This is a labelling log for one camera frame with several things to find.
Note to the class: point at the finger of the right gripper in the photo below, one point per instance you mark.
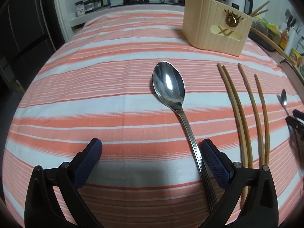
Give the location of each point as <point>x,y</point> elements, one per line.
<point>295,124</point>
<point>298,114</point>

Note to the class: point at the seasoning bottle rack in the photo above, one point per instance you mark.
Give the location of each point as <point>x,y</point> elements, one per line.
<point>86,7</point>

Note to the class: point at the small steel spoon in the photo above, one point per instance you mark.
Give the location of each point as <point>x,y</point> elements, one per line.
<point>283,98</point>

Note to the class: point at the striped orange white tablecloth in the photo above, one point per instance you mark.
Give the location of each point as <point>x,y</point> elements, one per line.
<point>98,85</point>

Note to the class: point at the sauce bottle red label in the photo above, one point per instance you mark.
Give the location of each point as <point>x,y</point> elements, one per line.
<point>284,38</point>

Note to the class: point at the chopstick in holder right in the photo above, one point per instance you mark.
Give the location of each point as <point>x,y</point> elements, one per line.
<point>259,8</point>

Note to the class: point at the wooden chopstick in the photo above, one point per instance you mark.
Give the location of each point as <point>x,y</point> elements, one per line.
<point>234,113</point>
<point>248,141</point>
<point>266,122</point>
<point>261,149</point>

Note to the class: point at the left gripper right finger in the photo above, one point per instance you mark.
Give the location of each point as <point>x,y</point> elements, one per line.
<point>260,208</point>

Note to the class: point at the white electric kettle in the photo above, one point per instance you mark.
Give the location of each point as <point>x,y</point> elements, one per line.
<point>245,6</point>

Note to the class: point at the beige utensil holder box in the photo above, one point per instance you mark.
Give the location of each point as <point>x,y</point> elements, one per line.
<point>214,26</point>

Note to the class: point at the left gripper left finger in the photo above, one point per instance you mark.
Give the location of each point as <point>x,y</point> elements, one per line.
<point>42,208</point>

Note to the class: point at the large steel spoon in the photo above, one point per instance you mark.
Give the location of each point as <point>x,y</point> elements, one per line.
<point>170,89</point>

